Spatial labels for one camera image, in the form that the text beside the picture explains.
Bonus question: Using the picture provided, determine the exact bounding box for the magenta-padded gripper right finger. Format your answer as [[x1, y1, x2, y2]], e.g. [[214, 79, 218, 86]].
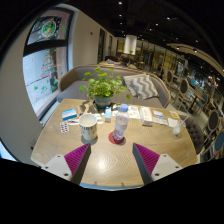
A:
[[131, 142, 184, 186]]

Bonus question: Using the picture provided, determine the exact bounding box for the person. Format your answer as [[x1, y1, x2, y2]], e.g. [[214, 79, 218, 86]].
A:
[[120, 53, 133, 65]]

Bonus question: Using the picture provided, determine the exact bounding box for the white mug with black lettering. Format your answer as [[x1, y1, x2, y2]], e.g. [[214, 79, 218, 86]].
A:
[[78, 113, 99, 142]]

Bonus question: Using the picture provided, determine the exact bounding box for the white and blue flat packet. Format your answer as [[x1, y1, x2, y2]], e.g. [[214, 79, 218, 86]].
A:
[[152, 109, 165, 125]]

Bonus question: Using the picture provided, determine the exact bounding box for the white paper napkin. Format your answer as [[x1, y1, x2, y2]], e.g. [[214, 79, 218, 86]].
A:
[[166, 117, 179, 129]]

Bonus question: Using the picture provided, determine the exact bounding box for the small blue white carton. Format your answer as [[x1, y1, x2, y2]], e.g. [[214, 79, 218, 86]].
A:
[[104, 106, 113, 123]]

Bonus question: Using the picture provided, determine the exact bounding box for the pill blister pack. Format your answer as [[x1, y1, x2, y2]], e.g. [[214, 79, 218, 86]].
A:
[[59, 120, 70, 134]]

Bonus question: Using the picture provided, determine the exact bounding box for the yellow card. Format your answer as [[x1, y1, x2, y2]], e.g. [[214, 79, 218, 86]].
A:
[[169, 110, 181, 119]]

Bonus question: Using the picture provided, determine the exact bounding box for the green potted plant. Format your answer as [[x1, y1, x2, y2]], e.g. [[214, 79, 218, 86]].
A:
[[79, 66, 132, 109]]

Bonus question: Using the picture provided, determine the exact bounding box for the clear plastic cup with straw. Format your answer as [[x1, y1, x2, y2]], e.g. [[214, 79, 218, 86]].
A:
[[172, 114, 190, 137]]

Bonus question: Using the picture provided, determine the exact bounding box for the white printed paper sheet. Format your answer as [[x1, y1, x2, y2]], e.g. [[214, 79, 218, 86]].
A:
[[113, 104, 141, 120]]

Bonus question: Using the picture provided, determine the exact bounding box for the grey curved sofa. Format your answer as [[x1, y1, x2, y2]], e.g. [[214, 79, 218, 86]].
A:
[[56, 63, 172, 108]]

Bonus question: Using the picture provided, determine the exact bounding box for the group of dining chairs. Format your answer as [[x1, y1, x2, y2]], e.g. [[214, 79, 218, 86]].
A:
[[163, 68, 224, 158]]

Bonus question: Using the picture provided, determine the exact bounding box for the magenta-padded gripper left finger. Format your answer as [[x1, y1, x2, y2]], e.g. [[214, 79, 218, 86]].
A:
[[41, 142, 92, 186]]

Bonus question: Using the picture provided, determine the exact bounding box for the flat round red coaster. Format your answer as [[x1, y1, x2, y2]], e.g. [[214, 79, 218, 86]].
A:
[[108, 130, 127, 145]]

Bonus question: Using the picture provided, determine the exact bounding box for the grey white chevron pillow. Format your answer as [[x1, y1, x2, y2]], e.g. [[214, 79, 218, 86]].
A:
[[123, 73, 160, 100]]

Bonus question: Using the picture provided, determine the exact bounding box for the white box with orange print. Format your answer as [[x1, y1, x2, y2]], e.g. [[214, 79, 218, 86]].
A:
[[139, 106, 154, 127]]

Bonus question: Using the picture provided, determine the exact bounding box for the group of ceiling lights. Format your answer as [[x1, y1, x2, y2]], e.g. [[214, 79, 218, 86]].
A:
[[116, 0, 201, 53]]

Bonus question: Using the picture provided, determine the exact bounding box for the clear bottle with blue cap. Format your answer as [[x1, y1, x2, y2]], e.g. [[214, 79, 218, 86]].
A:
[[112, 103, 130, 142]]

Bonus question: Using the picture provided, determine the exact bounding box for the grey tufted chair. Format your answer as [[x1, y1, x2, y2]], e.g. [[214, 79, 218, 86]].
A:
[[184, 117, 206, 155]]

